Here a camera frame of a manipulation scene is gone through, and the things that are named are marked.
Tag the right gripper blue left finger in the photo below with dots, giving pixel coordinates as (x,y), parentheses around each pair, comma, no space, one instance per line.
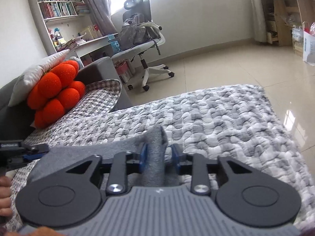
(143,153)

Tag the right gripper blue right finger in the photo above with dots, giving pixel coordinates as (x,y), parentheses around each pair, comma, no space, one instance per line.
(179,159)

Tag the grey knitted cat sweater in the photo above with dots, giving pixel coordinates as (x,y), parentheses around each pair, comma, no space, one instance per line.
(158,169)

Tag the person's left hand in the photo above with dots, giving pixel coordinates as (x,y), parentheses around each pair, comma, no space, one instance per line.
(5,197)

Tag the grey sofa headboard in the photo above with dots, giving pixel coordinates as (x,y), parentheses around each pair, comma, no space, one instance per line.
(16,121)

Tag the white pillow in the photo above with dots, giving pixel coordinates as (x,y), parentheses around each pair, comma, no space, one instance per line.
(31,76)

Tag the grey checkered blanket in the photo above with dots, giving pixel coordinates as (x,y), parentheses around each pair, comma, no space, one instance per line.
(102,97)

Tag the grey white quilted bedspread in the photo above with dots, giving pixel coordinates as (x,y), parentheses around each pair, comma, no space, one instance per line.
(235,120)

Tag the orange pumpkin cushion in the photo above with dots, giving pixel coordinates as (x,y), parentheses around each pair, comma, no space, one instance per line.
(56,93)

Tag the grey backpack on chair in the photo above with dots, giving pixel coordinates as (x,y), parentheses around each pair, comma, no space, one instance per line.
(132,34)

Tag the white desk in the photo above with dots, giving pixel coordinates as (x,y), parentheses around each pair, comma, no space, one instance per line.
(89,47)

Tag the white bookshelf with books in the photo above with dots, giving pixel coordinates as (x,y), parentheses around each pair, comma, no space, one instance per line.
(63,24)

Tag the white office chair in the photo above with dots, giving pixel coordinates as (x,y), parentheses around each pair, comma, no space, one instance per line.
(144,7)

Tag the right beige curtain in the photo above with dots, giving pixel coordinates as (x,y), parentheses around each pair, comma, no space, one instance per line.
(260,32)

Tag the left grey curtain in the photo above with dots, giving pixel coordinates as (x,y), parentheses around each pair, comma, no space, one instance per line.
(101,15)

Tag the white blue cardboard box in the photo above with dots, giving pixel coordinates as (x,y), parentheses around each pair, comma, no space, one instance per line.
(308,43)

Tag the wooden desk shelf unit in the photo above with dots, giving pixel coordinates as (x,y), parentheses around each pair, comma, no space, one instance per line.
(285,20)

